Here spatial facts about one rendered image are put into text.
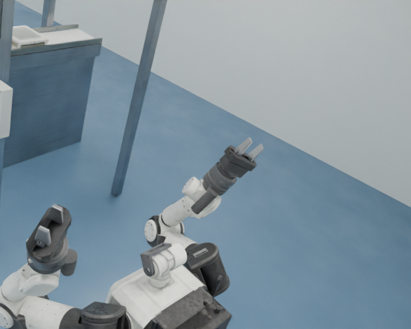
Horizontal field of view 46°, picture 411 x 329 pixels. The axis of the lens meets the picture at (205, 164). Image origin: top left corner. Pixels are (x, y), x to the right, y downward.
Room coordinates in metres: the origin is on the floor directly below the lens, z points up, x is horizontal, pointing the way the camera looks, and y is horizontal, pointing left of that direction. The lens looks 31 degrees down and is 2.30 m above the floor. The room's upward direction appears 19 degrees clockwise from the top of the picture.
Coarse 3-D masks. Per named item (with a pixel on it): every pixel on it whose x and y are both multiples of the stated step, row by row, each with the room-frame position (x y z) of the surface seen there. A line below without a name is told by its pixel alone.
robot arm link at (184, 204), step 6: (186, 198) 1.34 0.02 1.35; (180, 204) 1.32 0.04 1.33; (186, 204) 1.33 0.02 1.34; (192, 204) 1.34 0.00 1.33; (216, 204) 1.29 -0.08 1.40; (180, 210) 1.31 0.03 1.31; (186, 210) 1.31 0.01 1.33; (204, 210) 1.29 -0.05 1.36; (210, 210) 1.28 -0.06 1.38; (192, 216) 1.31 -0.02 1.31; (198, 216) 1.30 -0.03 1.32; (204, 216) 1.30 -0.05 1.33
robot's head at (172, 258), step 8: (168, 248) 1.02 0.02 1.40; (176, 248) 1.02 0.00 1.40; (160, 256) 0.98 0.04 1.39; (168, 256) 0.99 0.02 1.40; (176, 256) 1.00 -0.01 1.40; (184, 256) 1.02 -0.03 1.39; (160, 264) 0.95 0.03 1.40; (168, 264) 0.97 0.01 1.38; (176, 264) 0.99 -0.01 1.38; (168, 272) 0.99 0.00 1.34; (160, 280) 0.97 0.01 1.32; (168, 280) 0.98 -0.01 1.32
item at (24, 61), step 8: (64, 48) 3.20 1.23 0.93; (72, 48) 3.26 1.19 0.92; (80, 48) 3.33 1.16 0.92; (88, 48) 3.41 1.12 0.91; (96, 48) 3.48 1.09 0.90; (16, 56) 2.83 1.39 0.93; (24, 56) 2.89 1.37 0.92; (32, 56) 2.95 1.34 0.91; (40, 56) 3.01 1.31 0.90; (48, 56) 3.07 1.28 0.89; (56, 56) 3.13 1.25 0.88; (64, 56) 3.20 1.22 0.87; (72, 56) 3.27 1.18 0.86; (80, 56) 3.34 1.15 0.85; (88, 56) 3.42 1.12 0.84; (16, 64) 2.84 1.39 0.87; (24, 64) 2.89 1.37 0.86; (32, 64) 2.95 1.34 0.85; (40, 64) 3.02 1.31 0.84; (48, 64) 3.08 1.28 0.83
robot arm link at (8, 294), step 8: (16, 272) 0.84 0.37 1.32; (8, 280) 0.84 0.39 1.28; (16, 280) 0.82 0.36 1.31; (0, 288) 0.86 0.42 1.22; (8, 288) 0.83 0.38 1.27; (16, 288) 0.82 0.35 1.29; (0, 296) 0.84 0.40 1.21; (8, 296) 0.83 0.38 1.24; (16, 296) 0.82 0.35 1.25; (24, 296) 0.84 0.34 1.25; (32, 296) 0.89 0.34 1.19; (8, 304) 0.83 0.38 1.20; (16, 304) 0.84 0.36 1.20; (16, 312) 0.83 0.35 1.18
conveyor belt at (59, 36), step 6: (66, 30) 3.53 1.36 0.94; (72, 30) 3.58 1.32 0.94; (78, 30) 3.62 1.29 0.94; (48, 36) 3.30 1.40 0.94; (54, 36) 3.34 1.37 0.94; (60, 36) 3.38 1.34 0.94; (66, 36) 3.42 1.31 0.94; (72, 36) 3.46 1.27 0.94; (78, 36) 3.50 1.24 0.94; (84, 36) 3.54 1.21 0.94; (90, 36) 3.58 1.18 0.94; (48, 42) 3.19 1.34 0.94; (54, 42) 3.22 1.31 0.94; (60, 42) 3.26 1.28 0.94
